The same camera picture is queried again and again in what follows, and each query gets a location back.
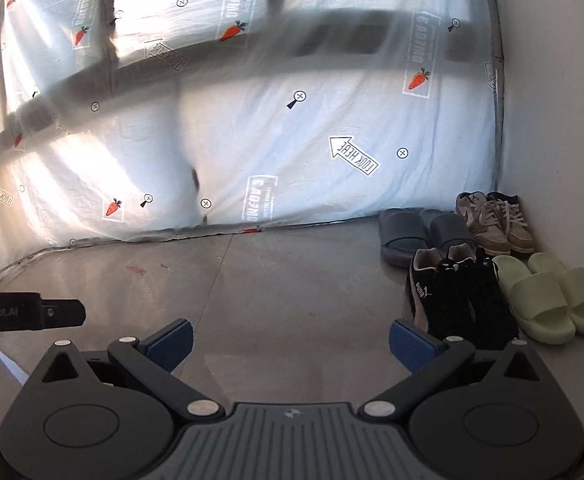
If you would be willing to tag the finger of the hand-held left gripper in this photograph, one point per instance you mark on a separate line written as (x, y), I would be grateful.
(64, 312)

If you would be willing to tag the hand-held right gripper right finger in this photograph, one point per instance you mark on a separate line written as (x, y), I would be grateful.
(414, 345)

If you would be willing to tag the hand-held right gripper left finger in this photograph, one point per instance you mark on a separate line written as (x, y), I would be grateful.
(169, 345)

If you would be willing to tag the black suede sneaker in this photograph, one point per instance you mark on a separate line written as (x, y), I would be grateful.
(487, 300)
(432, 300)

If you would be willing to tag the dark blue slide sandal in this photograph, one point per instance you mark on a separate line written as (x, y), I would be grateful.
(449, 232)
(402, 235)

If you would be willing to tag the pale green slide sandal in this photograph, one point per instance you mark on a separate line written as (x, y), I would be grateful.
(537, 300)
(577, 295)

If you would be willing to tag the tan white lace-up sneaker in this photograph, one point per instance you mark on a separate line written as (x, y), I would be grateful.
(517, 230)
(482, 225)

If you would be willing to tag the white printed sheet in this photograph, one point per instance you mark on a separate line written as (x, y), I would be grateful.
(272, 135)

